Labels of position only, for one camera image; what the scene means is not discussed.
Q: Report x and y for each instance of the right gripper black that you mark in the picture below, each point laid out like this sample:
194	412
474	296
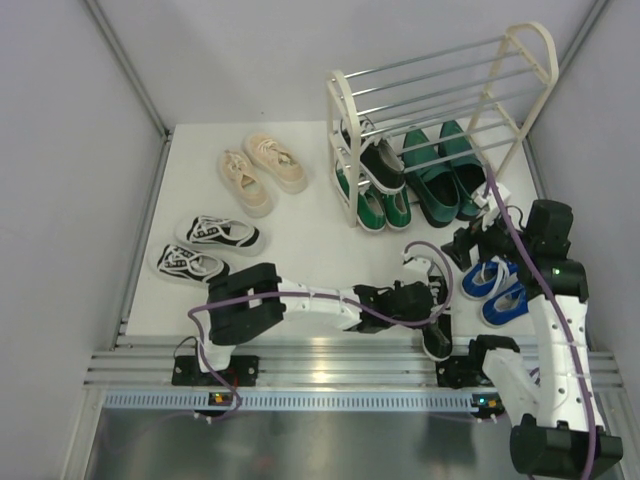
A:
466	239

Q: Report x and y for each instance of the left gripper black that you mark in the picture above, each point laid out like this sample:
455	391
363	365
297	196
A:
412	325

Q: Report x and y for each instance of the green loafer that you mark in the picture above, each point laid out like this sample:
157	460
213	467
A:
430	179
468	171

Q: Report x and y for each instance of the green canvas sneaker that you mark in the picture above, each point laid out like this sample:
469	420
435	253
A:
370	211
397	210

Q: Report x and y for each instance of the black canvas sneaker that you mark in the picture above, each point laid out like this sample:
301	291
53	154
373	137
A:
380	166
437	336

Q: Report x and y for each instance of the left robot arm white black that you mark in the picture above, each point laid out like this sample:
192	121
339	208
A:
256	300

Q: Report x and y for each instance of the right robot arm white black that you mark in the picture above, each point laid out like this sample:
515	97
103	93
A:
557	430

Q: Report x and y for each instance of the cream shoe rack metal bars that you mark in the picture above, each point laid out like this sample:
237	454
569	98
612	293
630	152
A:
494	88

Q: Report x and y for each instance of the blue canvas sneaker upper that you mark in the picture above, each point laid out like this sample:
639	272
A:
486	279

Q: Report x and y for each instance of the blue canvas sneaker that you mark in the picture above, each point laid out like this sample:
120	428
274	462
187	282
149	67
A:
486	279
505	306

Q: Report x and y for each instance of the blue canvas sneaker lower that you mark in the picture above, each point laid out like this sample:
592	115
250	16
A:
505	306

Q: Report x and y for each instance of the black white sneaker upper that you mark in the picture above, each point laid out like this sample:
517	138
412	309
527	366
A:
205	232

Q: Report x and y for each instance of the black white sneaker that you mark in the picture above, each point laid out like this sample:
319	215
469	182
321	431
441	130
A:
183	265
205	232

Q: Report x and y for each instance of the beige sneaker right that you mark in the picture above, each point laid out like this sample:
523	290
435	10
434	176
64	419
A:
273	158

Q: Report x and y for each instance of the beige sneaker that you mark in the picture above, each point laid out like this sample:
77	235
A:
242	181
273	158

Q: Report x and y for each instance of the beige sneaker left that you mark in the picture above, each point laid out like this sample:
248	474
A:
242	181

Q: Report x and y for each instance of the black white sneaker lower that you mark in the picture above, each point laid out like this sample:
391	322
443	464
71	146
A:
183	265

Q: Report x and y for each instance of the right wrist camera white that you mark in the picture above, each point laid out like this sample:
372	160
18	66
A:
492	197

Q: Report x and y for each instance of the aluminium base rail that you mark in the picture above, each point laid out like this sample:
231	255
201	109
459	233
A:
361	363

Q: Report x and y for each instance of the perforated cable duct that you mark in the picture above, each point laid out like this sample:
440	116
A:
304	401

